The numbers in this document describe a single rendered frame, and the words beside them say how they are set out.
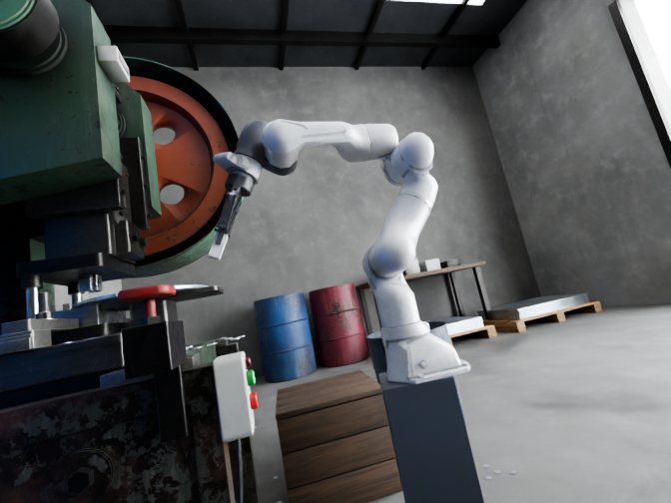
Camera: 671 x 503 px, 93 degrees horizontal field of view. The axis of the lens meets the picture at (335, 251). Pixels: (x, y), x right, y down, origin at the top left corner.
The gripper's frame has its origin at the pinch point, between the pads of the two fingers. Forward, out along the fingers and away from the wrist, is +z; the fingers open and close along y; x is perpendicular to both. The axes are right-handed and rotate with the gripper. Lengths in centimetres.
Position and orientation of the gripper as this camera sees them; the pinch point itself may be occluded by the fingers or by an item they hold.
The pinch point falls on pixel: (218, 246)
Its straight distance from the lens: 90.3
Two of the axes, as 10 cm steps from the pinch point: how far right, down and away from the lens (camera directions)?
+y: -2.3, 2.1, 9.5
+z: -2.3, 9.4, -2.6
